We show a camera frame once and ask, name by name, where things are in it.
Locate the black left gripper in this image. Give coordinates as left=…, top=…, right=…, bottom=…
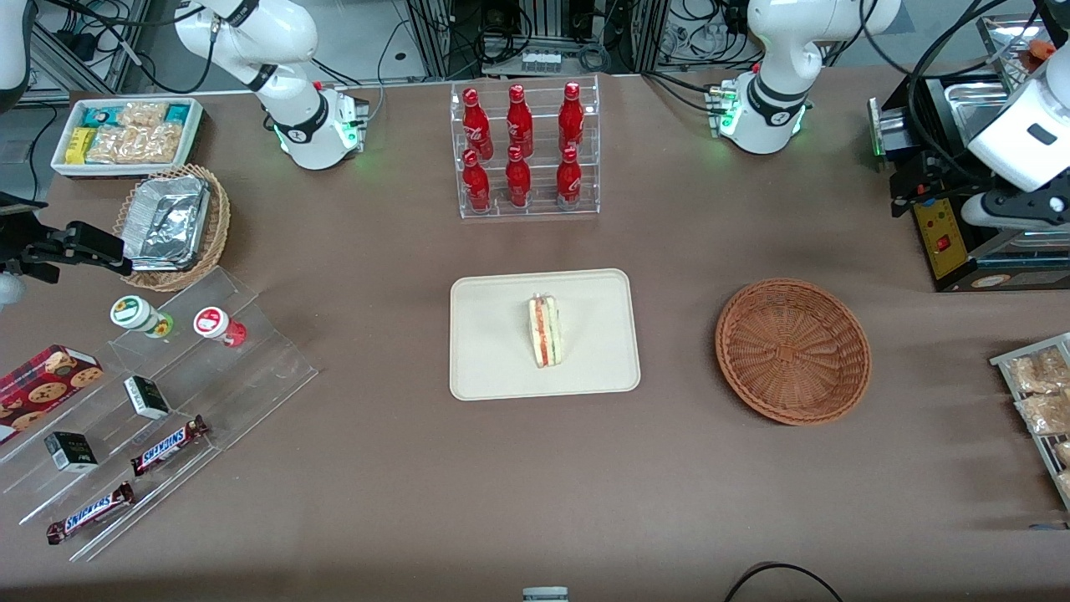
left=889, top=149, right=975, bottom=219

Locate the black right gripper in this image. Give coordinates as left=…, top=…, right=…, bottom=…
left=0, top=221, right=134, bottom=283

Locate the triangular sandwich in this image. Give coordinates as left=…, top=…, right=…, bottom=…
left=527, top=293, right=564, bottom=369

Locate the aluminium foil tray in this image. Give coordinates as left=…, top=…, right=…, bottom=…
left=123, top=175, right=211, bottom=273

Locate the light oval wicker basket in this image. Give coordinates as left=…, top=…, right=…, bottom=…
left=113, top=164, right=232, bottom=293

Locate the tray of packaged crackers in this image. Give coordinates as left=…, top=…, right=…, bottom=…
left=990, top=333, right=1070, bottom=513

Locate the brown round wicker basket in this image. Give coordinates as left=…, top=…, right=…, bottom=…
left=715, top=278, right=873, bottom=426

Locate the beige plastic tray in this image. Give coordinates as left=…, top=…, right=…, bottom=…
left=450, top=268, right=642, bottom=401

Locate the black food warmer machine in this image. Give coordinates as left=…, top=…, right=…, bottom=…
left=868, top=13, right=1070, bottom=293

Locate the white cup with green label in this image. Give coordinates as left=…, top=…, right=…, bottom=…
left=110, top=296, right=175, bottom=339

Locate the white rectangular snack bin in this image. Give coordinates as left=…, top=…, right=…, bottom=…
left=50, top=97, right=205, bottom=179

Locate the steel warmer pan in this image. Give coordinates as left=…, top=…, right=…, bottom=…
left=991, top=226, right=1070, bottom=253
left=945, top=81, right=1017, bottom=145

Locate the clear bag of crackers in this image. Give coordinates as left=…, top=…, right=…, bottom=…
left=117, top=101, right=171, bottom=129
left=86, top=124, right=184, bottom=166

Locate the white cup with red label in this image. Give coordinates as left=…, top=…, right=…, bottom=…
left=193, top=307, right=248, bottom=348

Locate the red cookie box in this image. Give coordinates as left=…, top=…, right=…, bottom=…
left=0, top=344, right=104, bottom=444

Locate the small black box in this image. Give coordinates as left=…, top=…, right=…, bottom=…
left=124, top=375, right=171, bottom=421
left=44, top=431, right=99, bottom=473

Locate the clear acrylic stepped shelf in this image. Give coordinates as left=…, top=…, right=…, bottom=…
left=0, top=266, right=319, bottom=563

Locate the brown Snickers bar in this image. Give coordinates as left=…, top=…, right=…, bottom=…
left=46, top=482, right=135, bottom=545
left=130, top=416, right=210, bottom=477

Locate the red cola bottle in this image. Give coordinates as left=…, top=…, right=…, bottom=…
left=462, top=150, right=492, bottom=212
left=558, top=81, right=585, bottom=151
left=462, top=88, right=493, bottom=158
left=556, top=147, right=583, bottom=210
left=507, top=84, right=534, bottom=156
left=505, top=146, right=532, bottom=208

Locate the clear acrylic bottle rack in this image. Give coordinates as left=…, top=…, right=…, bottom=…
left=450, top=74, right=601, bottom=220

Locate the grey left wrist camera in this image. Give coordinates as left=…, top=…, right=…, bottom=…
left=960, top=189, right=1070, bottom=232

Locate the aluminium frame rack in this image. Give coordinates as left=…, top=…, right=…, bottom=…
left=405, top=0, right=670, bottom=80

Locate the black cable loop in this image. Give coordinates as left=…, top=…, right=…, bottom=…
left=723, top=563, right=845, bottom=602

